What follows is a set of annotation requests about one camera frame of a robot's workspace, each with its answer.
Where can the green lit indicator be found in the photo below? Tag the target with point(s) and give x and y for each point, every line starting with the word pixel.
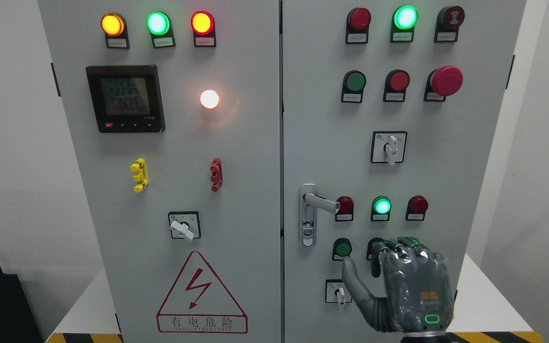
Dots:
pixel 381 207
pixel 403 24

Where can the black box with antenna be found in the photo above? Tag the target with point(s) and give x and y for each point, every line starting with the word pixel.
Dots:
pixel 17 324

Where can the red electrical hazard warning sticker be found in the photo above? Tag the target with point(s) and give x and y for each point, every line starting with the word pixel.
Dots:
pixel 199 302

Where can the black digital power meter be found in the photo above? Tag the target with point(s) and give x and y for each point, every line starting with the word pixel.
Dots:
pixel 126 98

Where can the red lit indicator light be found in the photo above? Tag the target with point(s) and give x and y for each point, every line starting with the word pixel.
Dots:
pixel 203 26

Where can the grey robotic humanoid hand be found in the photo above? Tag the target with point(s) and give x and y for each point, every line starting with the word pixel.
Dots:
pixel 418 297

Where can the yellow terminal connector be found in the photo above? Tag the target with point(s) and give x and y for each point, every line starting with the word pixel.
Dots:
pixel 140 176

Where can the dark red buzzer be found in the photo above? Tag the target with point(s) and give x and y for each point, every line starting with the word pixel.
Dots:
pixel 448 22

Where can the white selector switch upper right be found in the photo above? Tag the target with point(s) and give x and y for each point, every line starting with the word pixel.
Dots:
pixel 388 147

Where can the red indicator light top right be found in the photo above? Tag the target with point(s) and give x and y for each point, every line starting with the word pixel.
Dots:
pixel 357 26

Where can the red indicator light middle right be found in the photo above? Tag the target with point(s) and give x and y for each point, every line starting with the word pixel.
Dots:
pixel 416 208

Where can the white rotary selector switch left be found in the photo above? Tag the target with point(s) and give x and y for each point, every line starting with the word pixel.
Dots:
pixel 185 225

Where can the red emergency stop mushroom button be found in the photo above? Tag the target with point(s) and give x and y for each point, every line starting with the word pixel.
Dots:
pixel 442 82

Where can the red push button upper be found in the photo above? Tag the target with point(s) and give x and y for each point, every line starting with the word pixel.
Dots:
pixel 395 85

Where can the red indicator light middle left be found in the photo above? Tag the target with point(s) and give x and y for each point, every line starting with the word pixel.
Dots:
pixel 346 209

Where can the grey electrical control cabinet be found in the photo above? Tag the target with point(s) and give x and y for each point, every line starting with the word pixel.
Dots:
pixel 278 68

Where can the green lit indicator top right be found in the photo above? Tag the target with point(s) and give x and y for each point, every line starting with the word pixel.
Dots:
pixel 403 24

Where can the white selector switch lower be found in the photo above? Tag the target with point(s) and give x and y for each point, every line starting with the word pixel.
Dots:
pixel 336 294

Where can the red terminal connector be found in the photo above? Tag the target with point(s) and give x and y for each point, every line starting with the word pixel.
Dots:
pixel 216 174

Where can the green push button upper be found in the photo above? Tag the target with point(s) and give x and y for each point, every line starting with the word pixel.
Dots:
pixel 353 85

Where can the silver swing door handle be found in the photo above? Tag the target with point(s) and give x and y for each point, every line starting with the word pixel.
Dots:
pixel 309 203

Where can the green indicator light top left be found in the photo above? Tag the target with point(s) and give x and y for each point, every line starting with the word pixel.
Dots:
pixel 160 27

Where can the amber indicator light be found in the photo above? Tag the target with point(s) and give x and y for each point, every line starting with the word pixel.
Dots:
pixel 115 31

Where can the white lit indicator light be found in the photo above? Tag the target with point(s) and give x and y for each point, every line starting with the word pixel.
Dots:
pixel 209 99

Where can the green lit indicator middle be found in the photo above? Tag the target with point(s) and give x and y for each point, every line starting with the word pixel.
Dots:
pixel 381 207

